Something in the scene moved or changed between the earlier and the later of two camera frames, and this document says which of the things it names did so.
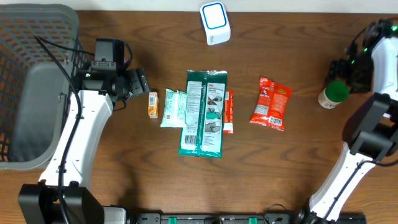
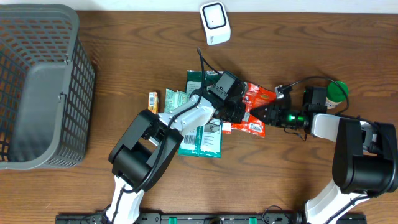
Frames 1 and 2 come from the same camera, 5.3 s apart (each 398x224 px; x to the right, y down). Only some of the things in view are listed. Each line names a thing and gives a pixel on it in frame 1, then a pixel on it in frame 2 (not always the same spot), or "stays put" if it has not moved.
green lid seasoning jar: x=335 y=93 stays put
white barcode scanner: x=215 y=22 stays put
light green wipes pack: x=175 y=114 stays put
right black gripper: x=338 y=68 → x=272 y=108
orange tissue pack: x=153 y=104 stays put
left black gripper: x=139 y=81 → x=239 y=114
